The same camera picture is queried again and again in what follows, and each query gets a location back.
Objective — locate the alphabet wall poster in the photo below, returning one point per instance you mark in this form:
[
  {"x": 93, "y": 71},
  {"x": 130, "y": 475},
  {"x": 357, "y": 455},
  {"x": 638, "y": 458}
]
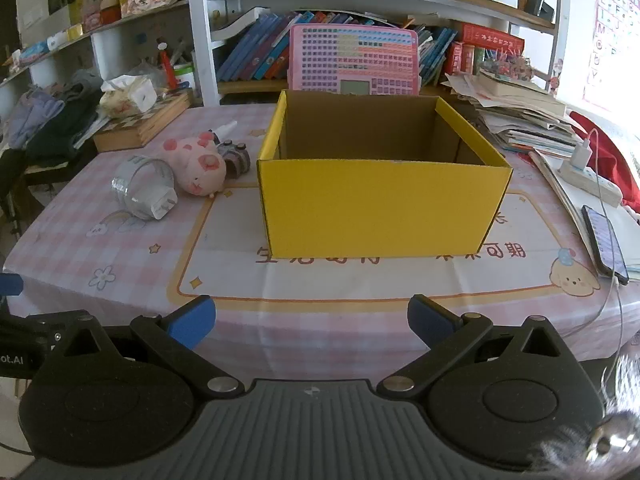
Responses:
[{"x": 615, "y": 35}]

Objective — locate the white notebook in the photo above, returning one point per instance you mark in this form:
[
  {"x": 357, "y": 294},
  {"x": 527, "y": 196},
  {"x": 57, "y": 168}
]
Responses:
[{"x": 570, "y": 210}]

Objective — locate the pink learning tablet toy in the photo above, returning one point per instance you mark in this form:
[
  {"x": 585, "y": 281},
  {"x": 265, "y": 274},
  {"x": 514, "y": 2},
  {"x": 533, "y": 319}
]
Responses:
[{"x": 350, "y": 55}]

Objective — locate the wooden side shelf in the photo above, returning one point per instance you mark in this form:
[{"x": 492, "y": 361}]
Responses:
[{"x": 110, "y": 25}]

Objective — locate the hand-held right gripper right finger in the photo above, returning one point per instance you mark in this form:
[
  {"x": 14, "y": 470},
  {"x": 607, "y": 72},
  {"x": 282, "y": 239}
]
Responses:
[{"x": 429, "y": 322}]

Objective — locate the colourful figurine display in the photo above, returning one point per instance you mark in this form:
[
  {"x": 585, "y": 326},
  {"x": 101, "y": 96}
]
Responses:
[{"x": 505, "y": 66}]

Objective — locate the green and white jar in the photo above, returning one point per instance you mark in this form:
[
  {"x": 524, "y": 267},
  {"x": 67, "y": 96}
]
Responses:
[{"x": 185, "y": 77}]

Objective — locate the pile of clothes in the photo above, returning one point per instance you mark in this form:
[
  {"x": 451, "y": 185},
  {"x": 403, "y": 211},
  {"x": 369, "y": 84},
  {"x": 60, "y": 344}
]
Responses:
[{"x": 55, "y": 120}]

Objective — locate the red books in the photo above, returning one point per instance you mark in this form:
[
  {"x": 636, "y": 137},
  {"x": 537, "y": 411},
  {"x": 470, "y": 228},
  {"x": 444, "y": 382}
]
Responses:
[{"x": 492, "y": 37}]

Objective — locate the black smartphone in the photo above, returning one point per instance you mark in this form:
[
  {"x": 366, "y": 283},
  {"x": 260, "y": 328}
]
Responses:
[{"x": 605, "y": 242}]

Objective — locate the white tissue pack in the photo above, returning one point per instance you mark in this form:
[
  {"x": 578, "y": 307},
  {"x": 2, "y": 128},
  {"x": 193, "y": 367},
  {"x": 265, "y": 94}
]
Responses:
[{"x": 132, "y": 95}]

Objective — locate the red cloth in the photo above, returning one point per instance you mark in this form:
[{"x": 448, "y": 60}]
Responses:
[{"x": 617, "y": 160}]

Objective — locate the pink pig plush toy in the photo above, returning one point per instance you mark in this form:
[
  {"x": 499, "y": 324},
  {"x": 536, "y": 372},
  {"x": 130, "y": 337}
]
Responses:
[{"x": 197, "y": 165}]

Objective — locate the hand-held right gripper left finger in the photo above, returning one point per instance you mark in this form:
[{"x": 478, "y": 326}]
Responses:
[{"x": 192, "y": 321}]

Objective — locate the wooden chess box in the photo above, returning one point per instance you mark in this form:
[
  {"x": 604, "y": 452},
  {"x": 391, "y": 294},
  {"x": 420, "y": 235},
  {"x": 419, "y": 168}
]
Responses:
[{"x": 145, "y": 127}]

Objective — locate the row of blue books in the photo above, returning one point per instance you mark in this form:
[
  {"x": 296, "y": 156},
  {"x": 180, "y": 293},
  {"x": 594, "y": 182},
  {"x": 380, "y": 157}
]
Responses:
[{"x": 255, "y": 50}]

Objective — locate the yellow cardboard box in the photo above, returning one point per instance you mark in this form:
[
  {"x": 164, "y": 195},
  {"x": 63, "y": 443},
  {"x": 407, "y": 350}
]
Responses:
[{"x": 375, "y": 210}]

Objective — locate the white power strip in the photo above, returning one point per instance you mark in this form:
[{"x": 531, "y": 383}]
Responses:
[{"x": 595, "y": 185}]

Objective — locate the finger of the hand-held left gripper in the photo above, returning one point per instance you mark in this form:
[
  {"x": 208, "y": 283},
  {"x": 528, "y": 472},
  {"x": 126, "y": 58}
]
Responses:
[
  {"x": 65, "y": 322},
  {"x": 10, "y": 285}
]

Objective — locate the clear tape roll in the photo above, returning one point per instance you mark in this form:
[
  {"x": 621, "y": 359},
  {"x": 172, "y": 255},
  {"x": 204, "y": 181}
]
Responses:
[{"x": 150, "y": 166}]

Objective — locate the small black box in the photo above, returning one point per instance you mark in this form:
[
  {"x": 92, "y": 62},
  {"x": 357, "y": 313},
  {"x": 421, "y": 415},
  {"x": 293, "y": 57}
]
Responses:
[{"x": 540, "y": 5}]

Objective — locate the white shelf unit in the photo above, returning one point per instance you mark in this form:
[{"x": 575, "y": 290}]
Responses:
[{"x": 202, "y": 35}]

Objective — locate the patterned small tape roll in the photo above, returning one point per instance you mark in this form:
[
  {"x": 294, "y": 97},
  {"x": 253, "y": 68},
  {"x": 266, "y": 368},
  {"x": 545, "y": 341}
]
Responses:
[{"x": 237, "y": 160}]

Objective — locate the white plug-in charger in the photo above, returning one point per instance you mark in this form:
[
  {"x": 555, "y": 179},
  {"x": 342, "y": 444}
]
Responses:
[{"x": 581, "y": 156}]

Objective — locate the stack of books and papers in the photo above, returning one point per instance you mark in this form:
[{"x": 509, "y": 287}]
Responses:
[{"x": 520, "y": 110}]

